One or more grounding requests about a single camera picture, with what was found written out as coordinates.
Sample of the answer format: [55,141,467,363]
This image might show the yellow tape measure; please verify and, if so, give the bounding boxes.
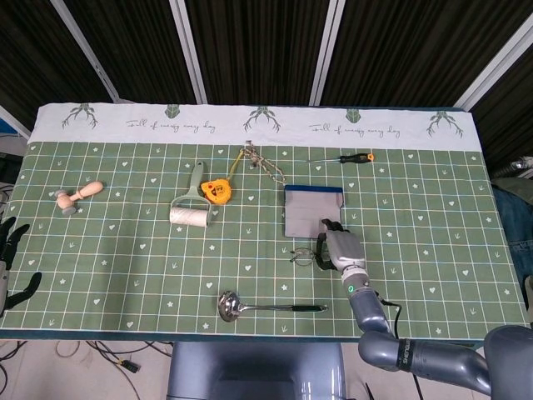
[200,147,247,206]

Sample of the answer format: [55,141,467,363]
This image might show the floor cables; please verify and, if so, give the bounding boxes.
[0,340,174,400]

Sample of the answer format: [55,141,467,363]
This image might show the green lint roller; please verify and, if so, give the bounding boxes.
[168,160,212,228]

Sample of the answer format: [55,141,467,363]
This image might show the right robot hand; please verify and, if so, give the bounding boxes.
[315,217,366,273]

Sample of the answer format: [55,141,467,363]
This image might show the white partition post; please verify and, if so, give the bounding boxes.
[308,0,346,107]
[453,14,533,112]
[49,0,121,103]
[168,0,208,105]

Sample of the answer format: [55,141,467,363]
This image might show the blue glasses case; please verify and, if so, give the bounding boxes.
[284,184,346,239]

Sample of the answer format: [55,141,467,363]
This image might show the green grid tablecloth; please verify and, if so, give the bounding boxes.
[0,102,533,343]

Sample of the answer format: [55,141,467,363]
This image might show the black orange screwdriver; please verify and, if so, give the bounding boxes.
[307,152,376,165]

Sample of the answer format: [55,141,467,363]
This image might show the blue-grey robot torso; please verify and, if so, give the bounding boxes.
[166,341,346,400]

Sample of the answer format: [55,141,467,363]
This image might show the person in jeans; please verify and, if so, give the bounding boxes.
[492,154,533,268]

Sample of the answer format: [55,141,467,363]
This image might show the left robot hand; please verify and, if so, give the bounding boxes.
[0,216,42,318]

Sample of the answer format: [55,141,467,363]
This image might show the wire-frame eyeglasses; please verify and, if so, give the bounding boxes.
[290,246,320,267]

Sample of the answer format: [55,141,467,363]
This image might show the stainless steel ladle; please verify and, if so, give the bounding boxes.
[217,290,329,323]

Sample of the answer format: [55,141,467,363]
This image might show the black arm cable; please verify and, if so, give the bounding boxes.
[374,291,421,400]

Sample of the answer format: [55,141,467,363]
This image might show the wooden stamp handle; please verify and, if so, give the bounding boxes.
[48,181,104,217]

